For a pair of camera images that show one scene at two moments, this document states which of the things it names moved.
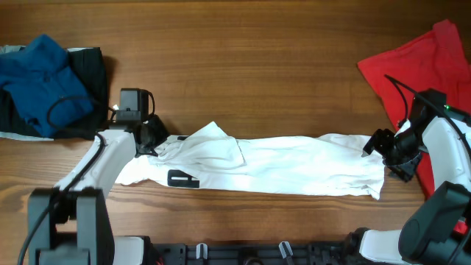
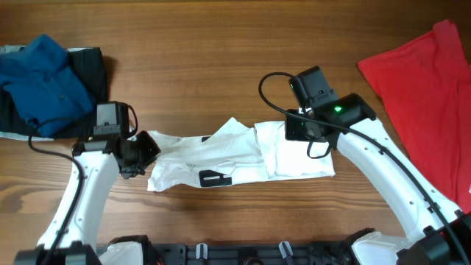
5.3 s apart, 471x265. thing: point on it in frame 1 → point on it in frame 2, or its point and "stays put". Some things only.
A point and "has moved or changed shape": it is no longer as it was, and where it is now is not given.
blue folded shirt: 37,79 stays put
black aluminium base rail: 282,254 stays put
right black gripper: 383,148 → 293,127
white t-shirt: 214,159 has moved or changed shape
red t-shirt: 435,60 stays put
